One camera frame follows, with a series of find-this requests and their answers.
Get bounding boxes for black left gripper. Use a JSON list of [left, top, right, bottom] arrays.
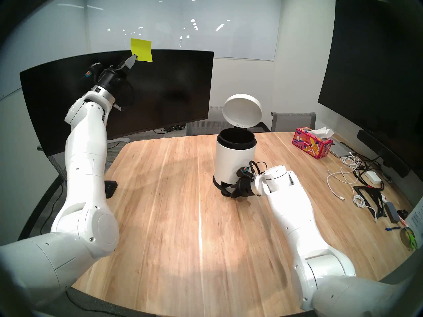
[[98, 53, 138, 91]]

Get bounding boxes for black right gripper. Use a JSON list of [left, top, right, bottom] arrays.
[[228, 176, 256, 198]]

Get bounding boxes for yellow sticky note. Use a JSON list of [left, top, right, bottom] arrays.
[[131, 38, 153, 62]]

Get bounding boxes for white trash can lid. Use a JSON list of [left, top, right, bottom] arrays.
[[222, 94, 262, 128]]

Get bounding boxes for white pedal trash can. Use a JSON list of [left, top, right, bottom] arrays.
[[212, 128, 257, 192]]

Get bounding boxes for curved black computer monitor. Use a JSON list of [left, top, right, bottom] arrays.
[[20, 49, 214, 155]]

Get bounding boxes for grey mesh office chair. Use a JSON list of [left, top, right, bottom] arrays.
[[271, 112, 316, 132], [187, 105, 232, 136]]

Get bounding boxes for pink patterned tissue box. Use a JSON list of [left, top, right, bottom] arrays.
[[292, 126, 334, 159]]

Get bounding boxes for silver laptop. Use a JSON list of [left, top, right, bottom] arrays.
[[329, 136, 356, 158]]

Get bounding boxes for black triangular stand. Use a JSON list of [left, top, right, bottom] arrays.
[[353, 186, 388, 218]]

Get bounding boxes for grey adapter hub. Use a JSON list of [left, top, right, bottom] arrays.
[[384, 202, 400, 223]]

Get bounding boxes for clear tape roll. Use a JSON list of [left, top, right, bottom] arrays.
[[399, 226, 419, 251]]

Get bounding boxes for white paper sign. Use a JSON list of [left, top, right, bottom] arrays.
[[405, 197, 423, 241]]

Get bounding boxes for black right wrist cables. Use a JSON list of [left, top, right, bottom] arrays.
[[248, 160, 267, 175]]

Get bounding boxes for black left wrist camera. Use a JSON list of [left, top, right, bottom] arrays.
[[87, 63, 103, 80]]

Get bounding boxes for black floor cable bundle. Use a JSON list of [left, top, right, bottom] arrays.
[[153, 123, 186, 134]]

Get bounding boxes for glass wall whiteboard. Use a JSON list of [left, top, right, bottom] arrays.
[[87, 0, 281, 61]]

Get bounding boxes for long white charging cable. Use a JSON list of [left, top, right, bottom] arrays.
[[327, 154, 361, 201]]

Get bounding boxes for black cable tangle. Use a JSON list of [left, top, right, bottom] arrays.
[[354, 153, 387, 191]]

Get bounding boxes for coiled white cable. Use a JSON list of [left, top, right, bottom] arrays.
[[353, 194, 378, 223]]

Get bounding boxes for large black wall television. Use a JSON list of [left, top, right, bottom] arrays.
[[318, 0, 423, 161]]

